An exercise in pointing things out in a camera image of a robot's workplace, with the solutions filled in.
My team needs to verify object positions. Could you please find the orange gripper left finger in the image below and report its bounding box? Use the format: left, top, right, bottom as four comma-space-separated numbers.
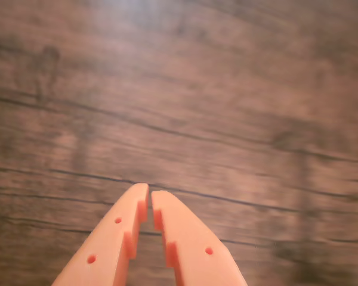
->
51, 183, 150, 286

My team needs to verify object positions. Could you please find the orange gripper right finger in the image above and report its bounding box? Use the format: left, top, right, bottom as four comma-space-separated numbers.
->
150, 190, 246, 286

